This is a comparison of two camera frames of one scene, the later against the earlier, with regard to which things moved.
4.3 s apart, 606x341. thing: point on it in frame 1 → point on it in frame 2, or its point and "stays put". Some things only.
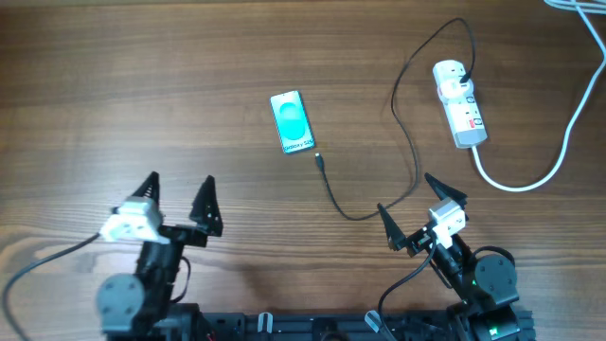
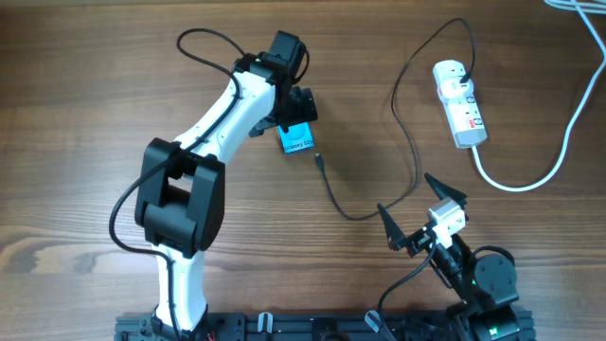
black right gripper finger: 395,236 stays put
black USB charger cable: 409,194 stays put
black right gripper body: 418,242 stays put
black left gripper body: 178,234 → 296,110
